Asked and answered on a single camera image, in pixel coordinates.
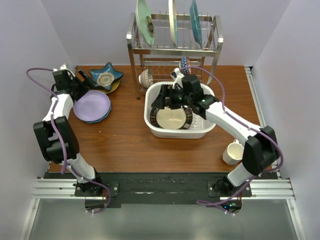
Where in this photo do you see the mint floral plate in rack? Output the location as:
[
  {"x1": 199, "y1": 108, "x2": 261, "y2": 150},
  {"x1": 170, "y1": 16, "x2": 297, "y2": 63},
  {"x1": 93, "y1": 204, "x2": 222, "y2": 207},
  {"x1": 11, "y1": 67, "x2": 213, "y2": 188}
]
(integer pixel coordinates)
[{"x1": 135, "y1": 0, "x2": 155, "y2": 46}]

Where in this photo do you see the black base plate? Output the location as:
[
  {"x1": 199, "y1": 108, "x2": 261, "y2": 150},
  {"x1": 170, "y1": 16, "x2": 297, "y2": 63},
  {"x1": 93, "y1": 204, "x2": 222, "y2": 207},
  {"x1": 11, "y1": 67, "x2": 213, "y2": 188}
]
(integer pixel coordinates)
[{"x1": 72, "y1": 171, "x2": 278, "y2": 210}]

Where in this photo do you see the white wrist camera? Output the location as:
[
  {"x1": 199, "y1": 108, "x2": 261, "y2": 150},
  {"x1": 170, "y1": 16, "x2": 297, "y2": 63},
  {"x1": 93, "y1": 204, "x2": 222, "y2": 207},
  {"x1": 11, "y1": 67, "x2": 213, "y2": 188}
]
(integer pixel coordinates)
[
  {"x1": 170, "y1": 67, "x2": 184, "y2": 85},
  {"x1": 52, "y1": 63, "x2": 69, "y2": 72}
]

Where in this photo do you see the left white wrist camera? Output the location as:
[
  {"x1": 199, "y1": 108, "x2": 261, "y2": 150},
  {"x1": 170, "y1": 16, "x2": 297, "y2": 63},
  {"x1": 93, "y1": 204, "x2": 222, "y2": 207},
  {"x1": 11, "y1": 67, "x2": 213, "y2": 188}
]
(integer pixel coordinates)
[{"x1": 52, "y1": 63, "x2": 69, "y2": 72}]

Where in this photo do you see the blue zigzag bowl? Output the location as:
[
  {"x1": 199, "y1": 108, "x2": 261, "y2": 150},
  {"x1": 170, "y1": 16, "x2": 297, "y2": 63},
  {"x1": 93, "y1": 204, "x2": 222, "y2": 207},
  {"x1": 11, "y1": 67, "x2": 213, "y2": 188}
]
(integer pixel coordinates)
[{"x1": 178, "y1": 56, "x2": 192, "y2": 76}]

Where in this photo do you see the purple cable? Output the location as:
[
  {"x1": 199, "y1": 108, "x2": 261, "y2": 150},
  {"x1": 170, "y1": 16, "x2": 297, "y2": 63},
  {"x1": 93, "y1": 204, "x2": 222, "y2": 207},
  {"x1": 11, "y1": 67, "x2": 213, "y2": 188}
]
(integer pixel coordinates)
[
  {"x1": 178, "y1": 66, "x2": 285, "y2": 216},
  {"x1": 25, "y1": 67, "x2": 112, "y2": 215}
]

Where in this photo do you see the green leaf pattern plate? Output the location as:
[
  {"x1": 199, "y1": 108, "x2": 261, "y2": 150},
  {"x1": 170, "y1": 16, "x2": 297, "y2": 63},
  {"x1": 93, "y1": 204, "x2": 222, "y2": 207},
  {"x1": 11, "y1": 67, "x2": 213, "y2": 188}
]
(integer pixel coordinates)
[{"x1": 99, "y1": 79, "x2": 121, "y2": 95}]

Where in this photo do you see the lavender plate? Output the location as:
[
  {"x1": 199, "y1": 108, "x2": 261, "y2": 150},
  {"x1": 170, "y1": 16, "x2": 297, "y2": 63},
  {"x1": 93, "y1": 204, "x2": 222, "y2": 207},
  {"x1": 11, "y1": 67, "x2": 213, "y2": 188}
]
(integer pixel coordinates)
[{"x1": 73, "y1": 90, "x2": 111, "y2": 121}]

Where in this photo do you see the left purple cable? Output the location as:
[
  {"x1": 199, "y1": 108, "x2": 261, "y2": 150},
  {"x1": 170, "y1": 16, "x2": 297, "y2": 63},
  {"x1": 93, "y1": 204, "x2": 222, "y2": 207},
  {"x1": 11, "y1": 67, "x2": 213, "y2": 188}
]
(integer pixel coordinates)
[{"x1": 25, "y1": 67, "x2": 112, "y2": 215}]

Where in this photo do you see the black striped rim plate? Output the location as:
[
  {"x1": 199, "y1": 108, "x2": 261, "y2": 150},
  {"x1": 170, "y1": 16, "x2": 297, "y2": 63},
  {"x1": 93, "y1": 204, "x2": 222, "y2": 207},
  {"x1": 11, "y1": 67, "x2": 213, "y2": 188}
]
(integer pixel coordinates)
[{"x1": 149, "y1": 105, "x2": 193, "y2": 130}]

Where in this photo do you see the steel dish rack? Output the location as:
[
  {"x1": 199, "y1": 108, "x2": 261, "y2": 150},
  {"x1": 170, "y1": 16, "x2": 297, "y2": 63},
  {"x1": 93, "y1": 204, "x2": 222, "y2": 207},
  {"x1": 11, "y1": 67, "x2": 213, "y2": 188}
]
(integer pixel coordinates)
[{"x1": 126, "y1": 13, "x2": 224, "y2": 99}]

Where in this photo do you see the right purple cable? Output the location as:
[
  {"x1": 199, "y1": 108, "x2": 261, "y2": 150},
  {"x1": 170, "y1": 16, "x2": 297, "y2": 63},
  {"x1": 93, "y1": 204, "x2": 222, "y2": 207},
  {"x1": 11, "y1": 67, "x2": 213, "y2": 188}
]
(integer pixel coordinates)
[{"x1": 178, "y1": 66, "x2": 285, "y2": 216}]

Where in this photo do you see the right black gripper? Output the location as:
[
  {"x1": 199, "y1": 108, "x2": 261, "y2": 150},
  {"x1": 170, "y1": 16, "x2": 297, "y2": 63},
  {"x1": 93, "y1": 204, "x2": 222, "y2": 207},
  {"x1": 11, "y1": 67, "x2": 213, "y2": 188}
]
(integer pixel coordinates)
[{"x1": 151, "y1": 84, "x2": 192, "y2": 110}]

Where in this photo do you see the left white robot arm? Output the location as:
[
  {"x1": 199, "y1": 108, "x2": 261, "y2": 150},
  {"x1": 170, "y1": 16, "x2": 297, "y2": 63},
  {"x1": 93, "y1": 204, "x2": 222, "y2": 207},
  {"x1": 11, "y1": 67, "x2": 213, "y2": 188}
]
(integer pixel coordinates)
[{"x1": 33, "y1": 65, "x2": 104, "y2": 196}]

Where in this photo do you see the cream rimmed plate in rack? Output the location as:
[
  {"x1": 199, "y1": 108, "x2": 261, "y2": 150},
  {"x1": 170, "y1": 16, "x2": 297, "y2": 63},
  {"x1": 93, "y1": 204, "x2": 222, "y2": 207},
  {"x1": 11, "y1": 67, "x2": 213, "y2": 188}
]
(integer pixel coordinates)
[{"x1": 168, "y1": 0, "x2": 178, "y2": 48}]

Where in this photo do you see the brown patterned bowl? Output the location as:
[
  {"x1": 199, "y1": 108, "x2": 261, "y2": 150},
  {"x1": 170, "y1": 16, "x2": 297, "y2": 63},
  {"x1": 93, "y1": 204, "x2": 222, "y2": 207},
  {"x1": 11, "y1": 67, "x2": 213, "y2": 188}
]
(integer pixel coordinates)
[{"x1": 138, "y1": 68, "x2": 154, "y2": 89}]

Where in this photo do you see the white plastic bin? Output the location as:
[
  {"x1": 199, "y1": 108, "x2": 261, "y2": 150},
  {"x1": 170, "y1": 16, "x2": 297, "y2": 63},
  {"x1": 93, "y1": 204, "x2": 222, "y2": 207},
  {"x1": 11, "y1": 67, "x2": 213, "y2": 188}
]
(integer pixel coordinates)
[{"x1": 144, "y1": 81, "x2": 216, "y2": 139}]

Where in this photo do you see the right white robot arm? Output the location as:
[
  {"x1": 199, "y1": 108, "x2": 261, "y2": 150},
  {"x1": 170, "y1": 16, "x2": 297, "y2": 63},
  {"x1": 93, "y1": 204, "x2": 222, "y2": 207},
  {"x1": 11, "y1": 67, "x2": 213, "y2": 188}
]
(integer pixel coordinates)
[{"x1": 151, "y1": 75, "x2": 282, "y2": 197}]

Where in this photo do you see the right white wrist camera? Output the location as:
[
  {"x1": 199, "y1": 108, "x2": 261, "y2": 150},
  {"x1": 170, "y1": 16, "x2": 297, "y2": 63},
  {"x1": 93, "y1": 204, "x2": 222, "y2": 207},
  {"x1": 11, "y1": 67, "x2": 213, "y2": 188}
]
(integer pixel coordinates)
[{"x1": 170, "y1": 67, "x2": 184, "y2": 85}]

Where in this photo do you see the blue dotted scalloped plate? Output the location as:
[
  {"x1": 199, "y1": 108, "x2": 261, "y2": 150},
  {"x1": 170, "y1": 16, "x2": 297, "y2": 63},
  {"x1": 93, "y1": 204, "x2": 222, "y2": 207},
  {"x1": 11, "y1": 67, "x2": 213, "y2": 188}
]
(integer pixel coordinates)
[{"x1": 83, "y1": 105, "x2": 112, "y2": 124}]

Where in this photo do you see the blue star shaped dish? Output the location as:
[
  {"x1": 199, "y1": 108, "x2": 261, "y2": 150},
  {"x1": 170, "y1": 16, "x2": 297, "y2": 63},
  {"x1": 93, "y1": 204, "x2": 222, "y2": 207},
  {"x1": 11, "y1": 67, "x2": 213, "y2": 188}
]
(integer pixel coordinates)
[{"x1": 89, "y1": 62, "x2": 124, "y2": 91}]

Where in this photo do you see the teal plate in rack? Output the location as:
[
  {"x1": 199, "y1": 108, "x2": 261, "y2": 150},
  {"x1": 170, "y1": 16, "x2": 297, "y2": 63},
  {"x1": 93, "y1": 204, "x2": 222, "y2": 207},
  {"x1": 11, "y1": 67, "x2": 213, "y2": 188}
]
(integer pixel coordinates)
[{"x1": 189, "y1": 0, "x2": 203, "y2": 49}]

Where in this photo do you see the white ceramic mug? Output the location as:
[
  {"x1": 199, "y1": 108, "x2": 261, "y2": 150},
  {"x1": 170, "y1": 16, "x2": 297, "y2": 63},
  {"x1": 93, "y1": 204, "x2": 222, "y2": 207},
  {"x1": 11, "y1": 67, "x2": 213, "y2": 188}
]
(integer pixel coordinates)
[{"x1": 222, "y1": 139, "x2": 244, "y2": 165}]

